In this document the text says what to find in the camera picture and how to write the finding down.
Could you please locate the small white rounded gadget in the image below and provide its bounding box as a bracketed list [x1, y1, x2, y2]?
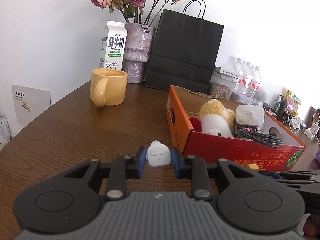
[146, 140, 171, 167]

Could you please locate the yellow white plush toy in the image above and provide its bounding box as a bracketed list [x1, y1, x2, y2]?
[199, 99, 235, 138]

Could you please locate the braided black cable coil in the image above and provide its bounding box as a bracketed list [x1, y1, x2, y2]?
[234, 127, 284, 148]

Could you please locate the translucent plastic bottle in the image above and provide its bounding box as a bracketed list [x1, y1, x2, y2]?
[235, 105, 265, 130]

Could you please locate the red artificial rose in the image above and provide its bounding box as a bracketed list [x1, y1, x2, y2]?
[189, 117, 202, 132]

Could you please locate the person's left hand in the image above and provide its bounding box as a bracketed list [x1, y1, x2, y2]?
[303, 215, 320, 240]

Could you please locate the white charger block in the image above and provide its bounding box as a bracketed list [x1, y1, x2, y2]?
[304, 126, 319, 139]

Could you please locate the red cardboard box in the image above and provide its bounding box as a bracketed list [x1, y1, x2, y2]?
[166, 86, 306, 171]

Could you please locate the beige eraser block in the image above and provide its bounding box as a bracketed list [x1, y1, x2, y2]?
[246, 164, 260, 172]

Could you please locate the yellow ceramic mug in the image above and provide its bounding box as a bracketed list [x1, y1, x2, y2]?
[90, 68, 127, 107]

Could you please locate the yellow snack bag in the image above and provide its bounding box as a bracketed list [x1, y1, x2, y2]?
[285, 89, 301, 116]

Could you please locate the clear jar of seeds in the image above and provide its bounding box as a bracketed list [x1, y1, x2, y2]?
[208, 72, 238, 100]

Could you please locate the black upright device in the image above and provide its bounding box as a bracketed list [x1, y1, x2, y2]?
[276, 95, 286, 115]

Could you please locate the middle water bottle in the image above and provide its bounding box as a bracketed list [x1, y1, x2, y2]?
[236, 62, 252, 95]

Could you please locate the water bottle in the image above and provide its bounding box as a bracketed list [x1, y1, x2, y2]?
[247, 66, 261, 98]
[231, 57, 243, 95]
[236, 62, 252, 95]

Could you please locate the flat white box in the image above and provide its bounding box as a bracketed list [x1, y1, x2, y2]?
[220, 68, 241, 79]

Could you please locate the white robot speaker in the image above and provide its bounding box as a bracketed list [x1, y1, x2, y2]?
[253, 87, 268, 105]

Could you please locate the right water bottle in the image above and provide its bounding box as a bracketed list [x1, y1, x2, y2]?
[247, 66, 261, 98]

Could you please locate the left water bottle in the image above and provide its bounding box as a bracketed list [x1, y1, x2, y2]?
[231, 57, 243, 95]

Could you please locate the black paper shopping bag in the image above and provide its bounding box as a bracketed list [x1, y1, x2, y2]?
[145, 0, 224, 93]

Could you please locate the white green milk carton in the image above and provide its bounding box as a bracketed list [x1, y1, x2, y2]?
[99, 21, 127, 70]

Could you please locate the purple glitter vase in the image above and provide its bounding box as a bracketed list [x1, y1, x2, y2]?
[122, 23, 156, 84]

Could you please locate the white charging cable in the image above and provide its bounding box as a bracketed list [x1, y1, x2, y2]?
[287, 112, 320, 143]

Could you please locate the white wall access panel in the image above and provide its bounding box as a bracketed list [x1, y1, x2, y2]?
[12, 85, 51, 126]

